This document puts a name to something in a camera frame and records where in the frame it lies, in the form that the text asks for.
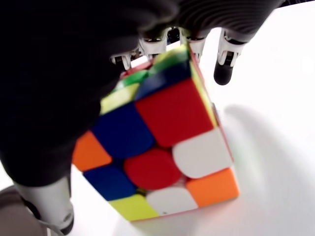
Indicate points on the multicolour Rubik's cube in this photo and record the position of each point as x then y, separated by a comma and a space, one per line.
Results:
172, 118

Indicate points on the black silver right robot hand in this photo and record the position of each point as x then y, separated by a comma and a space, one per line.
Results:
61, 61

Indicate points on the round dark brown plate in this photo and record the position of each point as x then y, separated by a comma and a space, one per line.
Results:
7, 211

